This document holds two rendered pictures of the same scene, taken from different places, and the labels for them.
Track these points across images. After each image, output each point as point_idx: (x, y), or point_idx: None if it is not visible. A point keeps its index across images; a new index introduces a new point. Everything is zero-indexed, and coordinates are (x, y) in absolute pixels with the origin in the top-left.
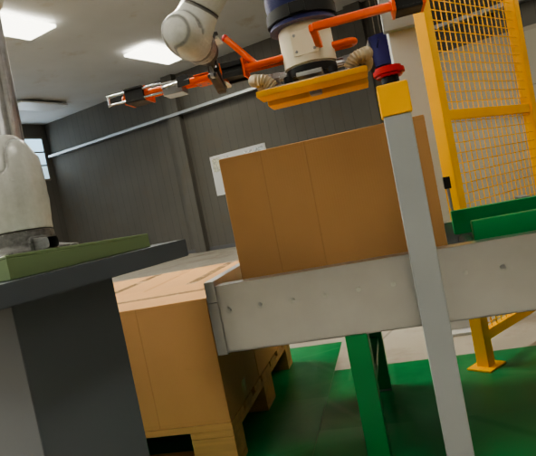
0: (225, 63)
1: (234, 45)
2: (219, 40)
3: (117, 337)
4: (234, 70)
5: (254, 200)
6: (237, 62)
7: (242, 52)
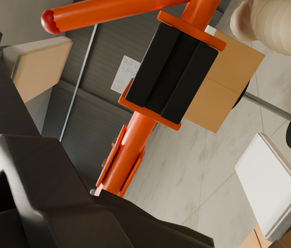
0: (140, 80)
1: (96, 10)
2: (44, 46)
3: None
4: (181, 66)
5: None
6: (169, 39)
7: (137, 1)
